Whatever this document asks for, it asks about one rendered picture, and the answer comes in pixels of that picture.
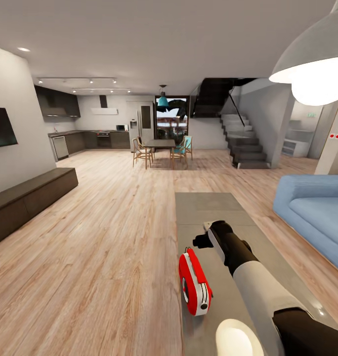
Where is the radio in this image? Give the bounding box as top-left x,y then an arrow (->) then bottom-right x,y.
178,248 -> 213,316

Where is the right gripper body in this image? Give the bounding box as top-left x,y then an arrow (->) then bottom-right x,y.
196,233 -> 214,249

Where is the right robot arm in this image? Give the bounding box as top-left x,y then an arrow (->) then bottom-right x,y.
193,220 -> 338,356

